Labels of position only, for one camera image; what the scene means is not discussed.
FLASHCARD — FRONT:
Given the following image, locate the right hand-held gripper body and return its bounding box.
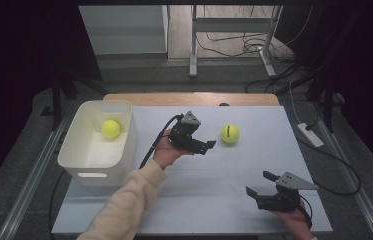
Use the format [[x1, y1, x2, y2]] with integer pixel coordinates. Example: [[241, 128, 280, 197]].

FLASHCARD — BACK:
[[255, 171, 320, 213]]

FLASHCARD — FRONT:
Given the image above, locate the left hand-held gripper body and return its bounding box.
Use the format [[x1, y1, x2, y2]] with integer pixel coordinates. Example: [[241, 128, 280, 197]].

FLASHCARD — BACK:
[[167, 110, 206, 154]]

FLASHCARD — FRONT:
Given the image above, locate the yellow tennis ball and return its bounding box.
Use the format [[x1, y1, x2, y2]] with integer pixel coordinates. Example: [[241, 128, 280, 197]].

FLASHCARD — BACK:
[[101, 119, 122, 140], [220, 124, 241, 145]]

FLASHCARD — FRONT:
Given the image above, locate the white plastic bin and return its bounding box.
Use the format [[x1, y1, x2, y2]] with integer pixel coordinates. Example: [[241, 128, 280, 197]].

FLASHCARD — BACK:
[[57, 99, 139, 187]]

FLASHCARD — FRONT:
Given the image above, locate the person's right hand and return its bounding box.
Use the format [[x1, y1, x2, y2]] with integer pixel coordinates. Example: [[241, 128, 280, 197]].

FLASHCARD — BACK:
[[271, 199, 316, 240]]

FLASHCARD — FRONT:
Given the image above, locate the person's left hand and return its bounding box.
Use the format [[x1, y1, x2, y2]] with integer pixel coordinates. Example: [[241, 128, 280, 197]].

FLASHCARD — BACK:
[[152, 129, 196, 171]]

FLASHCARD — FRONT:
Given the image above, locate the white table board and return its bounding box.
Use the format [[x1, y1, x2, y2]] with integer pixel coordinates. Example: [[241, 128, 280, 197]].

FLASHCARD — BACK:
[[51, 105, 334, 235]]

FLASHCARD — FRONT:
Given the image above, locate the white power strip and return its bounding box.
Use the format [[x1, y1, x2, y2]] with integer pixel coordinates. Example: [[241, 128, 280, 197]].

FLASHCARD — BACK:
[[296, 122, 325, 149]]

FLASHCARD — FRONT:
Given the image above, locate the black stand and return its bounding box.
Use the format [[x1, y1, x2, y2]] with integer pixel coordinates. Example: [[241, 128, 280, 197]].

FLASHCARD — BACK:
[[40, 66, 108, 132], [307, 66, 346, 134]]

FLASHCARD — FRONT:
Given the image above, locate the white cabinet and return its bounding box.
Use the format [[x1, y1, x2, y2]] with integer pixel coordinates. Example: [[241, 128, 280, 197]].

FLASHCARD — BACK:
[[78, 4, 170, 56]]

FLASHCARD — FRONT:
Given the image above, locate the left hand-held gripper black cable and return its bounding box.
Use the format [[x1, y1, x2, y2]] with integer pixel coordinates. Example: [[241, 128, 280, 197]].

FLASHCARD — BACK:
[[138, 114, 185, 170]]

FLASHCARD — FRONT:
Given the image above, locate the hand-held gripper black cable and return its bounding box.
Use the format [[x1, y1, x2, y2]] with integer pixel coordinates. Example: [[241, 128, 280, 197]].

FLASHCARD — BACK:
[[296, 195, 314, 230], [138, 114, 185, 170]]

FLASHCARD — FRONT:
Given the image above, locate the right hand-held gripper black cable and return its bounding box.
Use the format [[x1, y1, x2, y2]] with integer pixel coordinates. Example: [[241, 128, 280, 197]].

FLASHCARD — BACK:
[[296, 195, 314, 230]]

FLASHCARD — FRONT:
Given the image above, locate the metal floor rail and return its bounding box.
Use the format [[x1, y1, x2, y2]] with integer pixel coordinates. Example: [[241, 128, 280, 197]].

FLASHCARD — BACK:
[[310, 103, 373, 240], [0, 109, 75, 240]]

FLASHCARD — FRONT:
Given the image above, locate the black power strip cable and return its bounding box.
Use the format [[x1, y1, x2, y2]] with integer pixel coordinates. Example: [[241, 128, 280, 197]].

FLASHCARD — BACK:
[[295, 134, 362, 197]]

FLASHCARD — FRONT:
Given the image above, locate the tangle of floor cables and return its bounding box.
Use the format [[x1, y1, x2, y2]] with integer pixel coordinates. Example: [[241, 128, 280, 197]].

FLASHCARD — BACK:
[[195, 4, 315, 96]]

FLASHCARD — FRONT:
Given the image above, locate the white metal desk frame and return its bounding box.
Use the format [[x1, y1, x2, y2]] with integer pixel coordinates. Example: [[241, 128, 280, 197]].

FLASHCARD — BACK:
[[188, 4, 283, 79]]

